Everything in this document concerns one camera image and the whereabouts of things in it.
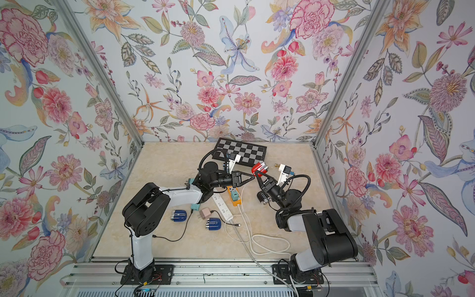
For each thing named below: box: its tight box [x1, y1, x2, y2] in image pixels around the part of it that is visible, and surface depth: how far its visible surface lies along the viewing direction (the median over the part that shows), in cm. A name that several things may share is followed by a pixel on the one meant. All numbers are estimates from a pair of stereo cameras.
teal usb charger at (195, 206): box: [190, 203, 201, 211], surface depth 92 cm
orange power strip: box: [226, 185, 242, 207], surface depth 93 cm
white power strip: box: [211, 193, 234, 221], surface depth 92 cm
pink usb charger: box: [199, 207, 211, 220], surface depth 91 cm
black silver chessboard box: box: [212, 137, 268, 167], surface depth 116 cm
